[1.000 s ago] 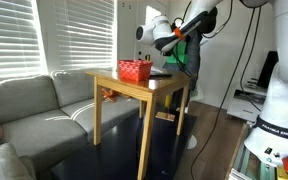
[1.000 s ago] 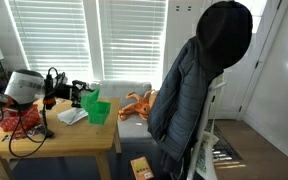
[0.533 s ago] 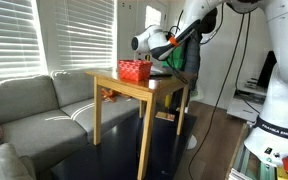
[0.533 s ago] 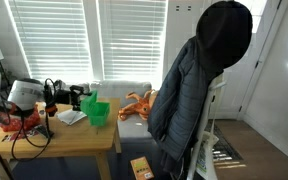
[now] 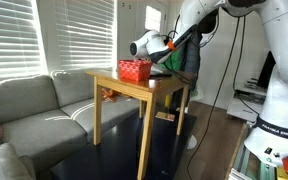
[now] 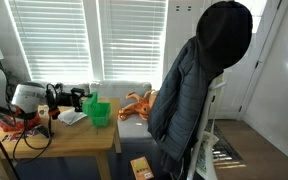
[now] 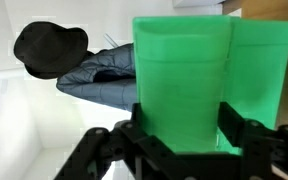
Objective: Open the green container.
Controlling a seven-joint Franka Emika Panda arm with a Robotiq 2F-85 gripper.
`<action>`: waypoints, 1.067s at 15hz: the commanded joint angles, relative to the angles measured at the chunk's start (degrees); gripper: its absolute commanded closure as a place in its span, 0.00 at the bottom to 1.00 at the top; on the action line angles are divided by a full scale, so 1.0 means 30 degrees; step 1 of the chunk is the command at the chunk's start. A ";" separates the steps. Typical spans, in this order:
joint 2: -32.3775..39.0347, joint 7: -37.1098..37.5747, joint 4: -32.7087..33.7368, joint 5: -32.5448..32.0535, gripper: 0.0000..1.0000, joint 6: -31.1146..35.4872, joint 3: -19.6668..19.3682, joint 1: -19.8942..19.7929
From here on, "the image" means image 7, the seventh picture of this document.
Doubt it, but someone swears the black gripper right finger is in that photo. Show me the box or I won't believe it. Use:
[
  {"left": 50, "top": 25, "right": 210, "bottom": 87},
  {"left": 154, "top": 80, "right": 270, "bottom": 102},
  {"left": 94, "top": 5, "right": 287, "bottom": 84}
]
[{"left": 218, "top": 101, "right": 288, "bottom": 180}]

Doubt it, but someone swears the black hat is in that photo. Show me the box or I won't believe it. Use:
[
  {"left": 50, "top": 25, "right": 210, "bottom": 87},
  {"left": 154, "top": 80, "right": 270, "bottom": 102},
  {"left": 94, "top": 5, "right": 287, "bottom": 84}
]
[{"left": 13, "top": 21, "right": 90, "bottom": 80}]

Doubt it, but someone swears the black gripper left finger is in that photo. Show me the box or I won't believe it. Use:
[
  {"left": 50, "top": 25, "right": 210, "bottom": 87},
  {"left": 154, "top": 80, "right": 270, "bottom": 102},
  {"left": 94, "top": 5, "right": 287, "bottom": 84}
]
[{"left": 55, "top": 101, "right": 198, "bottom": 180}]

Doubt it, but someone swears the blue puffer jacket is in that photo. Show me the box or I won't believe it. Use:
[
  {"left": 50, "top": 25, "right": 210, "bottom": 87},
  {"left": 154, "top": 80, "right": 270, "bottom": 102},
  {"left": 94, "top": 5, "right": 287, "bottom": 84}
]
[{"left": 56, "top": 43, "right": 138, "bottom": 113}]

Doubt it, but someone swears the green plastic lidded container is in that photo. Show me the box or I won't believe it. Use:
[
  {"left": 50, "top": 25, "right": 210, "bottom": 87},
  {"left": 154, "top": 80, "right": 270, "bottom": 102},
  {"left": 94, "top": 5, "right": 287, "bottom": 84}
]
[{"left": 132, "top": 15, "right": 288, "bottom": 155}]

